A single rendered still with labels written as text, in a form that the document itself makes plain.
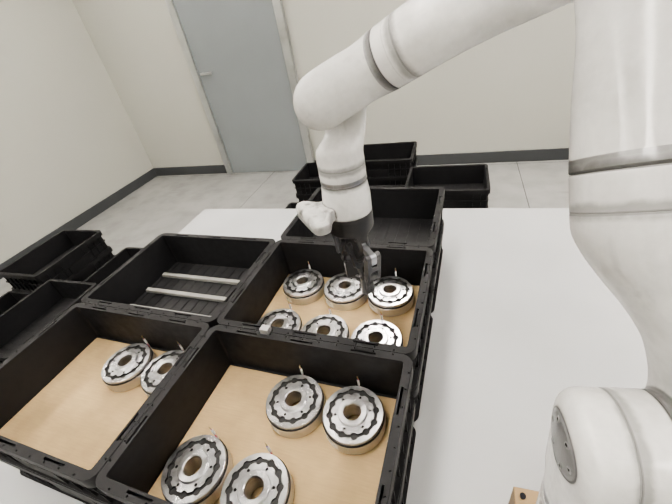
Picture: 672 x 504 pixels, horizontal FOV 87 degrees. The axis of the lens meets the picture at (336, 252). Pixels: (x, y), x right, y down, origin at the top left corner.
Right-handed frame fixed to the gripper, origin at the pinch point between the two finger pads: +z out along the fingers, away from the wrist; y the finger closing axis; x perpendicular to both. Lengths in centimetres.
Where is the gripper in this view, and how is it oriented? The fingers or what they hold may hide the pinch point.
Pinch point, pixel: (359, 277)
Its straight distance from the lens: 64.4
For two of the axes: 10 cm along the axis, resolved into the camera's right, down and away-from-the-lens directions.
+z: 1.6, 8.0, 5.7
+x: -8.8, 3.8, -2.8
